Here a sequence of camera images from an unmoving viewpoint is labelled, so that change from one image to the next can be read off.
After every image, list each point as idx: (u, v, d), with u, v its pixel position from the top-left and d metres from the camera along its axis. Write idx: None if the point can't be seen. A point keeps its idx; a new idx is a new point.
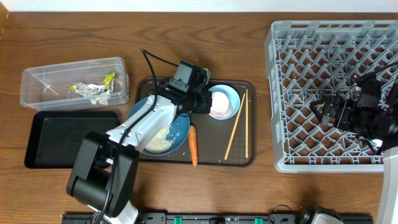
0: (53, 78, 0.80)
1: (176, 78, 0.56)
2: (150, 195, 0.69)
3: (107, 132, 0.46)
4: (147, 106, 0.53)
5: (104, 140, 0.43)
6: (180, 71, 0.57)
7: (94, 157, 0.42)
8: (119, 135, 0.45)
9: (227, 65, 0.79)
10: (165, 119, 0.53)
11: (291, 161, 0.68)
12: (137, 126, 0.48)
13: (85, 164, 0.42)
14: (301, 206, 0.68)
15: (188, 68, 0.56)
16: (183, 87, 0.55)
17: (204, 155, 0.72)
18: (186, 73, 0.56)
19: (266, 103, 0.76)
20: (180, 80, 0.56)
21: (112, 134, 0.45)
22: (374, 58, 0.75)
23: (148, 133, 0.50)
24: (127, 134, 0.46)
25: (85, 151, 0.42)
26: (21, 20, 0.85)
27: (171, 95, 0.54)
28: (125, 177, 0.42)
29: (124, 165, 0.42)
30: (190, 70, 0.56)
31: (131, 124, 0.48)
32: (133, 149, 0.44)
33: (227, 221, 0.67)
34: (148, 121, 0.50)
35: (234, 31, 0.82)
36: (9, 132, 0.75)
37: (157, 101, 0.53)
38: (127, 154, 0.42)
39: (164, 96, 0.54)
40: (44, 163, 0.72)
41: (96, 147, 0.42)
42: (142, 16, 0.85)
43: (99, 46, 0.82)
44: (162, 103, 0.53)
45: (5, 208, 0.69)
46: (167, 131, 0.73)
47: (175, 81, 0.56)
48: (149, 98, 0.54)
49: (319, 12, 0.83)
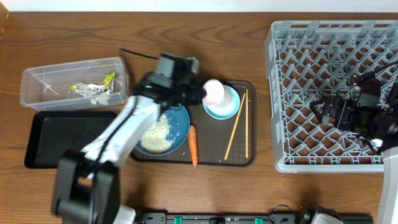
0: (53, 78, 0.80)
1: (158, 72, 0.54)
2: (150, 195, 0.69)
3: (83, 148, 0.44)
4: (126, 109, 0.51)
5: (79, 157, 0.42)
6: (161, 64, 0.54)
7: (73, 176, 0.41)
8: (97, 151, 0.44)
9: (227, 65, 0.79)
10: (148, 119, 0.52)
11: (291, 161, 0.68)
12: (115, 137, 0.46)
13: (64, 185, 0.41)
14: (301, 206, 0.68)
15: (168, 61, 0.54)
16: (166, 82, 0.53)
17: (204, 155, 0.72)
18: (169, 66, 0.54)
19: (266, 103, 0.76)
20: (161, 74, 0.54)
21: (88, 150, 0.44)
22: (374, 58, 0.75)
23: (130, 140, 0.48)
24: (104, 149, 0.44)
25: (64, 172, 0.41)
26: (21, 20, 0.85)
27: (153, 94, 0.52)
28: (106, 193, 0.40)
29: (104, 183, 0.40)
30: (171, 63, 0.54)
31: (109, 135, 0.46)
32: (113, 164, 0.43)
33: (227, 221, 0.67)
34: (129, 127, 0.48)
35: (234, 31, 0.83)
36: (10, 132, 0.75)
37: (136, 102, 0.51)
38: (106, 171, 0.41)
39: (145, 96, 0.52)
40: (44, 163, 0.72)
41: (73, 167, 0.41)
42: (142, 16, 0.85)
43: (99, 46, 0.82)
44: (143, 104, 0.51)
45: (5, 208, 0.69)
46: (167, 131, 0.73)
47: (157, 76, 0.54)
48: (129, 101, 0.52)
49: (319, 12, 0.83)
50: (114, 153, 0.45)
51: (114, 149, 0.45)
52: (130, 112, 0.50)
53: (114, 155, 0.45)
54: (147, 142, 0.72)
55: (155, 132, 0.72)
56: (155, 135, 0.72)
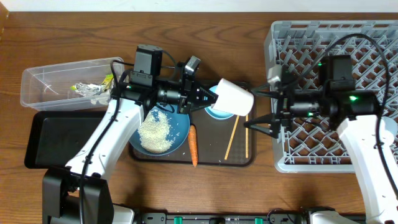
0: (52, 78, 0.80)
1: (137, 70, 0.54)
2: (150, 195, 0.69)
3: (68, 163, 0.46)
4: (109, 115, 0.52)
5: (66, 174, 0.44)
6: (138, 61, 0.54)
7: (59, 193, 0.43)
8: (81, 165, 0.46)
9: (227, 65, 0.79)
10: (132, 122, 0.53)
11: (291, 161, 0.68)
12: (99, 149, 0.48)
13: (53, 201, 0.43)
14: (301, 206, 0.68)
15: (145, 56, 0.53)
16: (147, 78, 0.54)
17: (204, 155, 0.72)
18: (148, 61, 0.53)
19: (267, 103, 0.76)
20: (141, 71, 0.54)
21: (73, 165, 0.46)
22: (374, 58, 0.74)
23: (115, 147, 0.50)
24: (89, 161, 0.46)
25: (50, 190, 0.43)
26: (21, 20, 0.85)
27: (136, 94, 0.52)
28: (95, 207, 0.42)
29: (92, 196, 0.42)
30: (149, 57, 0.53)
31: (91, 147, 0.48)
32: (98, 178, 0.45)
33: (227, 221, 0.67)
34: (111, 136, 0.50)
35: (234, 31, 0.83)
36: (10, 131, 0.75)
37: (117, 107, 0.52)
38: (92, 185, 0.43)
39: (128, 98, 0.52)
40: (44, 163, 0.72)
41: (58, 183, 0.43)
42: (141, 16, 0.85)
43: (99, 46, 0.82)
44: (124, 108, 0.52)
45: (5, 208, 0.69)
46: (166, 131, 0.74)
47: (137, 73, 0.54)
48: (110, 106, 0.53)
49: (319, 12, 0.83)
50: (97, 165, 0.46)
51: (97, 162, 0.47)
52: (112, 118, 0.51)
53: (99, 167, 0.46)
54: (147, 142, 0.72)
55: (155, 132, 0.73)
56: (155, 135, 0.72)
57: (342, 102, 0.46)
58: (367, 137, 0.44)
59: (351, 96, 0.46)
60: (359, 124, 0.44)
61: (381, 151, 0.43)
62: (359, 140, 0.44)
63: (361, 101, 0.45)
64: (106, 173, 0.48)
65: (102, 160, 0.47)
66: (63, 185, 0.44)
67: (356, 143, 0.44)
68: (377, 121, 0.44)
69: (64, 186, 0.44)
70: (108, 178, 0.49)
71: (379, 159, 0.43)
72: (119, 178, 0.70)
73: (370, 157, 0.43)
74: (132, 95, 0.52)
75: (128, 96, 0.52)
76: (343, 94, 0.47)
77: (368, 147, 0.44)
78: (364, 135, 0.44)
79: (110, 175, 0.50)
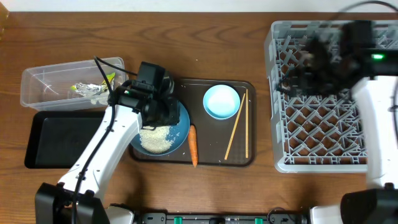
0: (52, 79, 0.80)
1: (139, 79, 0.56)
2: (150, 195, 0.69)
3: (62, 178, 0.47)
4: (104, 125, 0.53)
5: (60, 191, 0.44)
6: (142, 73, 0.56)
7: (52, 208, 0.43)
8: (74, 182, 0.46)
9: (227, 66, 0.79)
10: (129, 132, 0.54)
11: (291, 161, 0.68)
12: (94, 164, 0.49)
13: (45, 218, 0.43)
14: (301, 206, 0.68)
15: (150, 68, 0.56)
16: (148, 87, 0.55)
17: (204, 155, 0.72)
18: (151, 74, 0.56)
19: (266, 103, 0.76)
20: (143, 81, 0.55)
21: (66, 181, 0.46)
22: None
23: (110, 162, 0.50)
24: (83, 177, 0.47)
25: (43, 206, 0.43)
26: (21, 20, 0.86)
27: (134, 100, 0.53)
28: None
29: (85, 215, 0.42)
30: (153, 70, 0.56)
31: (86, 162, 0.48)
32: (91, 196, 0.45)
33: (227, 221, 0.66)
34: (106, 150, 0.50)
35: (233, 31, 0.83)
36: (9, 131, 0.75)
37: (114, 116, 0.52)
38: (86, 204, 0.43)
39: (124, 104, 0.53)
40: (43, 164, 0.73)
41: (51, 201, 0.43)
42: (141, 16, 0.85)
43: (99, 46, 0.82)
44: (122, 118, 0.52)
45: (5, 208, 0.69)
46: (167, 131, 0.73)
47: (138, 83, 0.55)
48: (106, 115, 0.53)
49: (319, 13, 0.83)
50: (91, 182, 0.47)
51: (91, 178, 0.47)
52: (108, 128, 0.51)
53: (92, 184, 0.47)
54: (147, 142, 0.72)
55: (155, 132, 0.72)
56: (155, 135, 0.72)
57: (364, 61, 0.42)
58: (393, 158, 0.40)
59: (375, 54, 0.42)
60: (380, 83, 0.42)
61: None
62: (384, 161, 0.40)
63: (386, 58, 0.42)
64: (100, 189, 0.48)
65: (97, 175, 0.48)
66: (56, 202, 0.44)
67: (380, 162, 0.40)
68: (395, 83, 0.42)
69: (58, 201, 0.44)
70: (102, 194, 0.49)
71: (389, 122, 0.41)
72: (119, 178, 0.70)
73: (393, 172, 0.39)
74: (129, 102, 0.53)
75: (124, 102, 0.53)
76: (367, 50, 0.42)
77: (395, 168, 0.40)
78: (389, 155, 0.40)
79: (104, 190, 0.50)
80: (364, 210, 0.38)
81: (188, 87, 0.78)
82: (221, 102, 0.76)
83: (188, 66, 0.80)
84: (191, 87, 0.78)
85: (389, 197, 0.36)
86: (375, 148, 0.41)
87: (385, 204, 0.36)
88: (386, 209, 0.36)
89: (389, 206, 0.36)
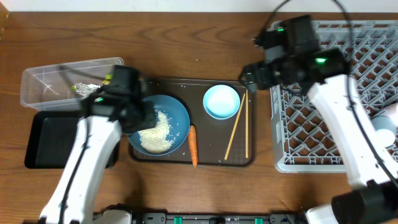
0: (52, 78, 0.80)
1: (112, 84, 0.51)
2: (150, 195, 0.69)
3: (44, 211, 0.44)
4: (79, 142, 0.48)
5: None
6: (115, 76, 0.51)
7: None
8: (56, 212, 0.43)
9: (227, 66, 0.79)
10: (107, 144, 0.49)
11: (291, 161, 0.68)
12: (73, 188, 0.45)
13: None
14: (301, 206, 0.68)
15: (123, 71, 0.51)
16: (124, 91, 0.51)
17: (204, 155, 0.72)
18: (125, 77, 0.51)
19: (266, 103, 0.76)
20: (117, 85, 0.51)
21: (48, 214, 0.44)
22: (374, 58, 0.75)
23: (93, 181, 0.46)
24: (66, 206, 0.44)
25: None
26: (21, 20, 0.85)
27: (108, 107, 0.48)
28: None
29: None
30: (127, 72, 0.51)
31: (64, 188, 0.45)
32: None
33: (227, 221, 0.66)
34: (84, 170, 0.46)
35: (233, 31, 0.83)
36: (9, 131, 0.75)
37: (88, 131, 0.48)
38: None
39: (99, 113, 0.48)
40: (43, 163, 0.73)
41: None
42: (141, 16, 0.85)
43: (99, 46, 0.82)
44: (96, 131, 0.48)
45: (5, 208, 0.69)
46: (166, 131, 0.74)
47: (111, 87, 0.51)
48: (80, 130, 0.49)
49: (319, 13, 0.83)
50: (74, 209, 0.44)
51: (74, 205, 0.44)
52: (84, 146, 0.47)
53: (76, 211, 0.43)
54: (147, 142, 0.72)
55: (155, 132, 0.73)
56: (155, 135, 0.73)
57: (310, 67, 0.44)
58: (366, 155, 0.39)
59: (318, 58, 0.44)
60: (331, 86, 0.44)
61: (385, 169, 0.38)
62: (357, 158, 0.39)
63: (328, 61, 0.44)
64: (87, 213, 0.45)
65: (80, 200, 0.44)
66: None
67: (354, 160, 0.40)
68: (346, 81, 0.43)
69: None
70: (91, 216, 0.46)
71: (352, 119, 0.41)
72: (119, 178, 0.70)
73: (367, 168, 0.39)
74: (103, 110, 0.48)
75: (96, 111, 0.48)
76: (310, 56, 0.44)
77: (367, 165, 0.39)
78: (362, 153, 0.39)
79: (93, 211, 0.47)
80: (355, 212, 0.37)
81: (188, 87, 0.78)
82: (221, 102, 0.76)
83: (188, 66, 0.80)
84: (191, 87, 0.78)
85: (375, 193, 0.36)
86: (345, 146, 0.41)
87: (375, 201, 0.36)
88: (377, 206, 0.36)
89: (379, 201, 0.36)
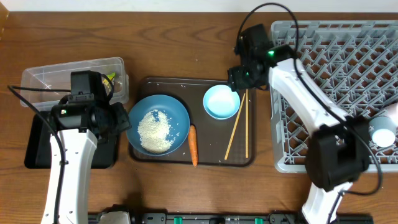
0: (52, 78, 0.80)
1: (74, 93, 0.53)
2: (150, 195, 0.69)
3: None
4: (56, 158, 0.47)
5: None
6: (75, 83, 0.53)
7: None
8: None
9: (227, 66, 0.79)
10: (86, 155, 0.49)
11: (291, 161, 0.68)
12: (62, 206, 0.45)
13: None
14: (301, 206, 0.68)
15: (80, 76, 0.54)
16: (87, 97, 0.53)
17: (204, 155, 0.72)
18: (86, 82, 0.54)
19: (266, 102, 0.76)
20: (79, 93, 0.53)
21: None
22: (374, 58, 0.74)
23: (80, 195, 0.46)
24: None
25: None
26: (21, 20, 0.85)
27: (75, 116, 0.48)
28: None
29: None
30: (87, 77, 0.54)
31: (53, 208, 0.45)
32: None
33: (227, 221, 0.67)
34: (68, 186, 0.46)
35: (233, 31, 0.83)
36: (9, 131, 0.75)
37: (63, 147, 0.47)
38: None
39: (68, 126, 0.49)
40: (43, 163, 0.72)
41: None
42: (141, 16, 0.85)
43: (99, 46, 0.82)
44: (70, 145, 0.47)
45: (5, 207, 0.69)
46: (166, 131, 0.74)
47: (75, 96, 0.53)
48: (54, 147, 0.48)
49: (319, 13, 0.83)
50: None
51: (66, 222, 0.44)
52: (62, 162, 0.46)
53: None
54: (147, 142, 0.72)
55: (155, 132, 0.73)
56: (154, 135, 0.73)
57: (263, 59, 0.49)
58: (316, 107, 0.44)
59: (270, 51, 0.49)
60: (281, 66, 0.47)
61: (332, 112, 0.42)
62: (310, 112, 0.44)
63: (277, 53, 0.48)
64: None
65: (71, 217, 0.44)
66: None
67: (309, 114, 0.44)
68: (292, 61, 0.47)
69: None
70: None
71: (301, 85, 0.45)
72: (118, 178, 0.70)
73: (318, 117, 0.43)
74: (72, 121, 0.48)
75: (65, 124, 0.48)
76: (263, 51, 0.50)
77: (318, 114, 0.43)
78: (313, 106, 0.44)
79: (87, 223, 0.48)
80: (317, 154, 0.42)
81: (188, 87, 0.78)
82: (221, 102, 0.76)
83: (188, 66, 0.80)
84: (191, 87, 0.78)
85: (328, 135, 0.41)
86: (300, 104, 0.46)
87: (329, 142, 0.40)
88: (331, 145, 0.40)
89: (333, 141, 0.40)
